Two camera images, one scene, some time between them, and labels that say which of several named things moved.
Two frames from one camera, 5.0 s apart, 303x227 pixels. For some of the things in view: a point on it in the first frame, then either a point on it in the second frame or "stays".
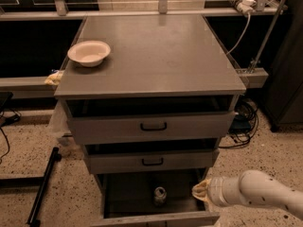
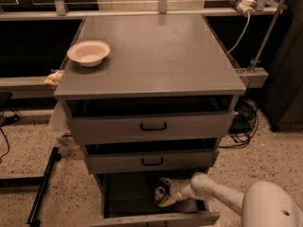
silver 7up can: x=160 y=196 stays
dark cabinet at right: x=283 y=99 stays
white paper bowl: x=89 y=53 stays
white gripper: x=215 y=191 -> x=176 y=189
